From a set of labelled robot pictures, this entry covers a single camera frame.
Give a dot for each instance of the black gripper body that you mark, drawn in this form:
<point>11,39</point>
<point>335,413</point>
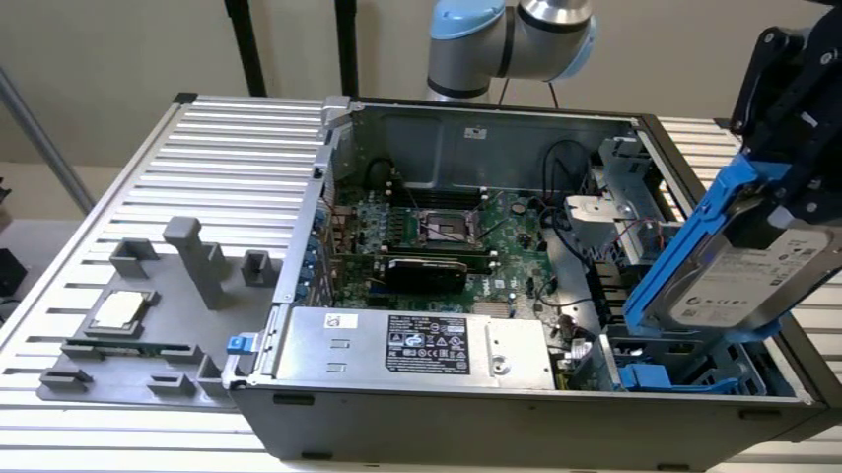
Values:
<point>825,22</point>

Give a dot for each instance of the hard disk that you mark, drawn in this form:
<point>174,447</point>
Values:
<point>730,276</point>

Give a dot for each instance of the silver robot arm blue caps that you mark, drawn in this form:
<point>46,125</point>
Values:
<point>520,39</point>

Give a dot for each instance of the silver drive cage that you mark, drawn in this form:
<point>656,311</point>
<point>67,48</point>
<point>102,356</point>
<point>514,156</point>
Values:
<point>622,187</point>

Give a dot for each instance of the green motherboard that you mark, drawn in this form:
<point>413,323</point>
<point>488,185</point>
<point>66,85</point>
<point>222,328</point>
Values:
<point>520,256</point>

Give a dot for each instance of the black RAM slot bank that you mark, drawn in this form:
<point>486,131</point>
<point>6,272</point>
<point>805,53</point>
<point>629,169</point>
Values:
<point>438,197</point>
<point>434,249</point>

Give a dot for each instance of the CPU socket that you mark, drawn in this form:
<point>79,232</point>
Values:
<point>448,225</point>

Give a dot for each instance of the silver chipset heatsink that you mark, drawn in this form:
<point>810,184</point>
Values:
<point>493,309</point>

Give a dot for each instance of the black stand pole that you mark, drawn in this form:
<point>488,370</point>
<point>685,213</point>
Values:
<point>247,44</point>
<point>346,44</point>

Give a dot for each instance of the black graphics card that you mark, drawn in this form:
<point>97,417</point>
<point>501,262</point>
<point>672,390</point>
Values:
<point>425,273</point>

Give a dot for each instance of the black open PC case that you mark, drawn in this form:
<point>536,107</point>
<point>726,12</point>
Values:
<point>526,424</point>

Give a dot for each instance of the silver power supply unit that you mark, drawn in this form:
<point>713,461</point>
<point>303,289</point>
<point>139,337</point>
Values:
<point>369,350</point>

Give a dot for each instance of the blue power supply latch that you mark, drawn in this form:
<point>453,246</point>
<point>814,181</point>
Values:
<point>241,344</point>

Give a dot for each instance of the grey plastic parts rack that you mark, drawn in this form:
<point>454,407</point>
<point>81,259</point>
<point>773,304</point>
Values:
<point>198,305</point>

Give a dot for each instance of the silver CPU chip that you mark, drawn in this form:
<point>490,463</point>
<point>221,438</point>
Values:
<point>122,308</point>

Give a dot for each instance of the grey slanted metal pole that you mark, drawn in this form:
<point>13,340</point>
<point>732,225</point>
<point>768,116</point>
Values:
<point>39,133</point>

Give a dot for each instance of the small black box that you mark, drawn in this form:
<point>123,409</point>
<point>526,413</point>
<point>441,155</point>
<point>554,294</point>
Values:
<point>10,273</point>

